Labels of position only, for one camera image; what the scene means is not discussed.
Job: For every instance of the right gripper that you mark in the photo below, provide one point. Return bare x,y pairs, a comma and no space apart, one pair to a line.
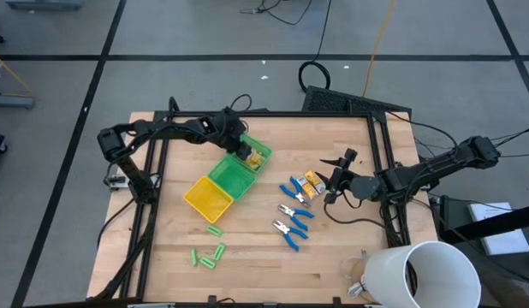
342,181

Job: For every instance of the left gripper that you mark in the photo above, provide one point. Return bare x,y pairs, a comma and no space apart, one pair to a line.
232,128

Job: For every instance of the yellow batteries pack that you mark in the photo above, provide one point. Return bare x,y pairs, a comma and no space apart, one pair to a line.
314,180

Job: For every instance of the green eraser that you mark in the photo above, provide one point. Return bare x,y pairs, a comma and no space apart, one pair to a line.
194,257
219,251
214,231
207,262

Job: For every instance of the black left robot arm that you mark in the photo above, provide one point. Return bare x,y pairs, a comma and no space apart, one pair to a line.
162,128

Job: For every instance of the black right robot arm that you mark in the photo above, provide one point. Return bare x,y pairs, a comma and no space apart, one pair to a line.
435,169

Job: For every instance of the green plastic basket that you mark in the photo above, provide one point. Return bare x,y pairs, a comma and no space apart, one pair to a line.
232,177
258,145

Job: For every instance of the yellow plastic basket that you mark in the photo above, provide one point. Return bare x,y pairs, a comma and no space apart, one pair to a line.
209,199

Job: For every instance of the black perforated computer case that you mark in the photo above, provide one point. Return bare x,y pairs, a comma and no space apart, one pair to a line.
354,102

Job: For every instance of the white cylindrical tube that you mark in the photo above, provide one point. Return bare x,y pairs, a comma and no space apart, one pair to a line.
388,274

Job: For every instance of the black cabinet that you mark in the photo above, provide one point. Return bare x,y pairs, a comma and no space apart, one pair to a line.
455,211

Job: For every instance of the black metal beam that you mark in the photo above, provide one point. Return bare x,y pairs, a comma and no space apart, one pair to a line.
495,220

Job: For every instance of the white booklet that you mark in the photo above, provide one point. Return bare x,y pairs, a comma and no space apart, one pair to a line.
504,241

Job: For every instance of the grey metal base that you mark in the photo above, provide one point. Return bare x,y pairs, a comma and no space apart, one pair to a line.
12,102
44,4

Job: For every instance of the black aluminium table frame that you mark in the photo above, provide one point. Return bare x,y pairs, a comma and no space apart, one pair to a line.
269,114

